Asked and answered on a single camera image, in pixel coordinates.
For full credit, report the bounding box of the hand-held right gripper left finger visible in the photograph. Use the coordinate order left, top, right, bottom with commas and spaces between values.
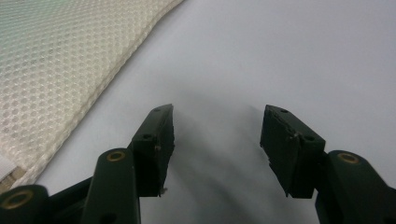
130, 104, 176, 198

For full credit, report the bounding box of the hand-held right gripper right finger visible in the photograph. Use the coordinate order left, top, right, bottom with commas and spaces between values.
260, 104, 327, 200

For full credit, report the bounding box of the clear plastic zip bag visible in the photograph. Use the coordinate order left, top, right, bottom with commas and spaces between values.
0, 0, 185, 191

